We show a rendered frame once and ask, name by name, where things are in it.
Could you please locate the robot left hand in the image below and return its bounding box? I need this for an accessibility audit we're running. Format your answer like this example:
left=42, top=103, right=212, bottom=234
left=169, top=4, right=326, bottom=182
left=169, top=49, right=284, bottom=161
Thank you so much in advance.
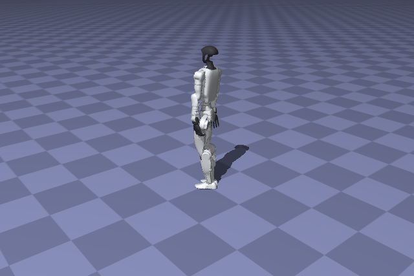
left=192, top=117, right=205, bottom=136

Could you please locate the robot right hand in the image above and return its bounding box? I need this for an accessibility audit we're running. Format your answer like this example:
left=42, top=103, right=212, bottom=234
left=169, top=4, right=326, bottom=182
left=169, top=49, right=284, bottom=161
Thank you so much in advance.
left=211, top=108, right=219, bottom=128

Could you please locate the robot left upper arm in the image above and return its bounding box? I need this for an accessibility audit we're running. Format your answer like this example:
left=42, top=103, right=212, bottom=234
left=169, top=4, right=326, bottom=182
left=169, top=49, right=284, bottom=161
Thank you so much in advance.
left=193, top=70, right=206, bottom=101

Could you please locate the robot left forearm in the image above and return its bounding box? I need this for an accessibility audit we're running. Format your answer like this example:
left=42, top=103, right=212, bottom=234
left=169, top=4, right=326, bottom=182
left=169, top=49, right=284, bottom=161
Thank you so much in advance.
left=191, top=94, right=200, bottom=122

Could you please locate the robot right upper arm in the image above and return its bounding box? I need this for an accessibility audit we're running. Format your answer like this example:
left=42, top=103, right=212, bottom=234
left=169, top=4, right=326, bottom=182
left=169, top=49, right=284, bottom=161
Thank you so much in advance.
left=217, top=68, right=222, bottom=93

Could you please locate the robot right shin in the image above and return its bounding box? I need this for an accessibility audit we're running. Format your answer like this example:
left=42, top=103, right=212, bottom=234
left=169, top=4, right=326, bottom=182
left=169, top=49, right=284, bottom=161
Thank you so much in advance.
left=211, top=144, right=216, bottom=179

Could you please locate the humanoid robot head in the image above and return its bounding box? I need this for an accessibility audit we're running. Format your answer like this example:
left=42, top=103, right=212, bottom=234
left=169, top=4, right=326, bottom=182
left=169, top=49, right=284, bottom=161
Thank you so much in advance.
left=201, top=46, right=218, bottom=70

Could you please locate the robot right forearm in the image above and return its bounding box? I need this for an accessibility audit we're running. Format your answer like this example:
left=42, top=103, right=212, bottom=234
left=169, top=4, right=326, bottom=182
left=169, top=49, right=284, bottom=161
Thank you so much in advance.
left=210, top=93, right=219, bottom=112

